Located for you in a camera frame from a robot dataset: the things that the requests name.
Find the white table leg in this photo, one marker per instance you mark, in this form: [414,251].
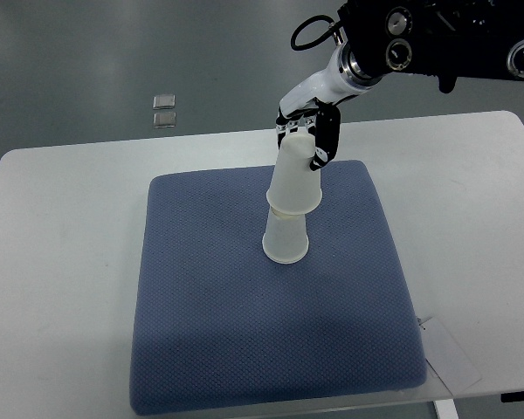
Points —
[445,409]

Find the white paper tag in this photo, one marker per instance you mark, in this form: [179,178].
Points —
[447,358]

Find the black table control panel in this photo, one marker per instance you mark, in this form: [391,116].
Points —
[512,397]

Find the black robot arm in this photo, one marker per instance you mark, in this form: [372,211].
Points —
[447,40]

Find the upper metal floor plate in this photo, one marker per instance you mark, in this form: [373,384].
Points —
[164,101]

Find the white paper cup on cushion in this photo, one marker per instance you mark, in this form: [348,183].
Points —
[285,240]

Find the blue mesh cushion pad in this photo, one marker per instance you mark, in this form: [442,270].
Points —
[219,324]

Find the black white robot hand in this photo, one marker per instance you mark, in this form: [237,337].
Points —
[341,80]

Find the white paper cup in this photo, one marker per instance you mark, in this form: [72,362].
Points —
[285,240]
[295,189]

